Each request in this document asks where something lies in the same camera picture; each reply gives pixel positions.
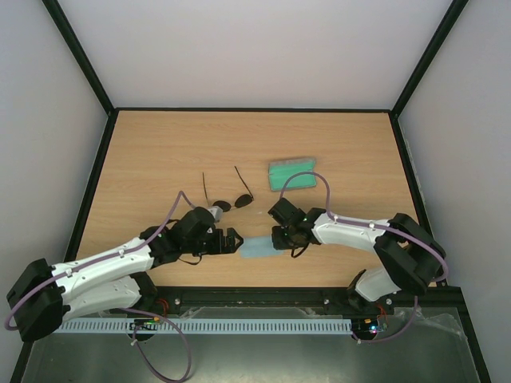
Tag black round sunglasses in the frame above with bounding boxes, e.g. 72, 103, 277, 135
201, 165, 255, 212

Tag black aluminium frame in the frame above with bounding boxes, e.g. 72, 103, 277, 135
8, 0, 493, 383

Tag right green circuit board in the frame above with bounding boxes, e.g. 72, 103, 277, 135
361, 314, 389, 334

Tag blue cleaning cloth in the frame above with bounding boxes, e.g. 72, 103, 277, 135
239, 235, 284, 259

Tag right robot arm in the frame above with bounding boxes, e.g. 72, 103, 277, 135
268, 197, 447, 314

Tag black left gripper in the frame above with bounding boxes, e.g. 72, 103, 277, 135
183, 227, 244, 255

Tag grey felt glasses case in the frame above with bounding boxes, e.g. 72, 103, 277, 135
268, 157, 316, 192

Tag green circuit board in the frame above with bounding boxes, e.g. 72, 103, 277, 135
133, 316, 164, 326
361, 314, 389, 334

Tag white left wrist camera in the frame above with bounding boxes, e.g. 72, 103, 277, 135
208, 206, 224, 223

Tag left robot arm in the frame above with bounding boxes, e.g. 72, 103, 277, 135
4, 207, 244, 342

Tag left green circuit board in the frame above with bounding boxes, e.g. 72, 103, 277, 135
133, 316, 164, 326

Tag light blue slotted cable duct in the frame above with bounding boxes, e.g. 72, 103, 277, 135
56, 318, 352, 335

